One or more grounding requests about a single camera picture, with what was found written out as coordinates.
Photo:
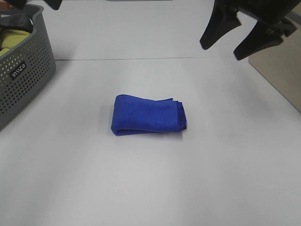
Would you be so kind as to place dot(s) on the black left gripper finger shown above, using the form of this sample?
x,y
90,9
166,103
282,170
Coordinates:
x,y
54,4

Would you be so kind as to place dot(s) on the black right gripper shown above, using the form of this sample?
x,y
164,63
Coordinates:
x,y
267,32

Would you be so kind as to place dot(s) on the blue microfiber towel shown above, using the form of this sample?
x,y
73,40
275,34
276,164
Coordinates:
x,y
134,115

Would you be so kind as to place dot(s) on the black cloth in basket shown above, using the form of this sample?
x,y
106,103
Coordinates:
x,y
18,22

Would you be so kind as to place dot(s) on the beige storage box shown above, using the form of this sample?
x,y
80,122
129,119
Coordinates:
x,y
281,65

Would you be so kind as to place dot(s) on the yellow-green towel in basket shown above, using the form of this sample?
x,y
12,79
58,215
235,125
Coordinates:
x,y
11,38

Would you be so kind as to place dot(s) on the grey perforated plastic basket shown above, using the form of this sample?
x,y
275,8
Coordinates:
x,y
26,68

